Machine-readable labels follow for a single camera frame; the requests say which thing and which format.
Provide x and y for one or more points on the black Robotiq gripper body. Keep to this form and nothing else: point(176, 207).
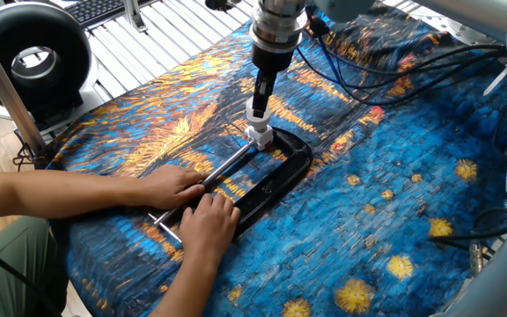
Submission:
point(273, 59)

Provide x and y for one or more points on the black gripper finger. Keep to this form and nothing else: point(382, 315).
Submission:
point(274, 81)
point(262, 94)

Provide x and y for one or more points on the white light bulb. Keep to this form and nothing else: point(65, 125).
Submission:
point(249, 113)

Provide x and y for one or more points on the white lamp socket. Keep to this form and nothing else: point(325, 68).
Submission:
point(259, 138)

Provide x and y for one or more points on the black C-clamp with silver screw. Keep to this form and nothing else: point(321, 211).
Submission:
point(280, 176)

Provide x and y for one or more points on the person's left forearm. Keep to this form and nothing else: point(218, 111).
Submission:
point(68, 193)

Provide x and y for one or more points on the person's right forearm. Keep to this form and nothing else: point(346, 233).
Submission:
point(187, 290)

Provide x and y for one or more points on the person's left hand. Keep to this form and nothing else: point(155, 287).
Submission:
point(172, 187)

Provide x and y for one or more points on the person's right hand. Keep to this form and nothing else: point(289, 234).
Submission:
point(209, 229)

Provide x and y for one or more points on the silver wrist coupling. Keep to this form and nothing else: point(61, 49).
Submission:
point(277, 26)

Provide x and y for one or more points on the black round knob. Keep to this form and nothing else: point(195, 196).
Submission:
point(218, 4)

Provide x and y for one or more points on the starry night painting tablecloth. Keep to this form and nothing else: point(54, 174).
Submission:
point(368, 220)

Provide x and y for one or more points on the black keyboard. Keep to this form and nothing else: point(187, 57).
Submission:
point(95, 9)

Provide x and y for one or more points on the silver cylinder base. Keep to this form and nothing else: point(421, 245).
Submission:
point(469, 33)

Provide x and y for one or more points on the silver metal plug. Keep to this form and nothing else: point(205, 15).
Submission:
point(475, 257)

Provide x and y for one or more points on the green trousers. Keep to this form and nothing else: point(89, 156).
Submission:
point(11, 264)

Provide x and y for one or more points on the aluminium bracket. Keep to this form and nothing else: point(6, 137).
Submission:
point(132, 15)

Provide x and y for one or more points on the aluminium frame post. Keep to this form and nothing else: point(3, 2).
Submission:
point(7, 92)

